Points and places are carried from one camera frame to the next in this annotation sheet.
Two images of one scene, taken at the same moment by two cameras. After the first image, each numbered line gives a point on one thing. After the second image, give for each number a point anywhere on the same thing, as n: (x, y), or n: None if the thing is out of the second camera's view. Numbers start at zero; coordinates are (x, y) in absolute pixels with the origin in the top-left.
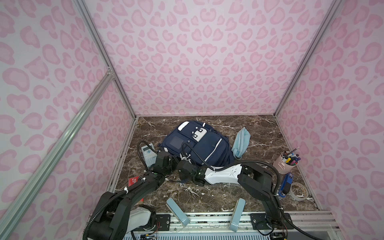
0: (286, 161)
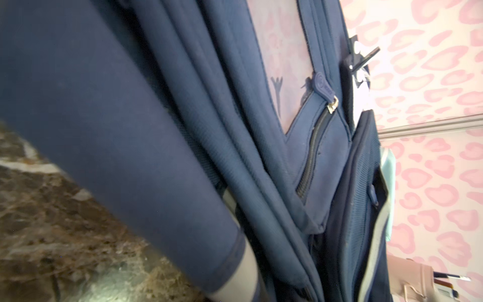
0: (410, 280)
